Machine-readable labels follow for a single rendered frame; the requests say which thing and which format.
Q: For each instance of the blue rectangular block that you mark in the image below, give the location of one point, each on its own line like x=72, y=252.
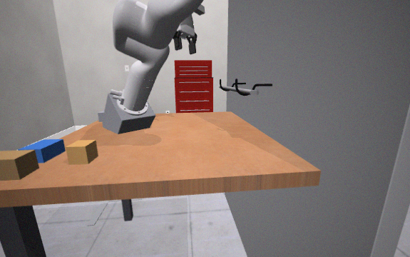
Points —
x=46, y=149

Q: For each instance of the tan cube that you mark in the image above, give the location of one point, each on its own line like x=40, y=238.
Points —
x=82, y=152

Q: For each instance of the dark grey wall panel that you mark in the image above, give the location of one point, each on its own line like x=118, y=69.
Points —
x=340, y=99

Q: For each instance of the brown rectangular box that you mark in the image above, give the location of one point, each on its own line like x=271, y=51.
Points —
x=15, y=165

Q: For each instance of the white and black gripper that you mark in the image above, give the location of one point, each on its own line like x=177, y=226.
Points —
x=186, y=31

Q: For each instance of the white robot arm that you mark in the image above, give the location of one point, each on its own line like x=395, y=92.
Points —
x=151, y=30

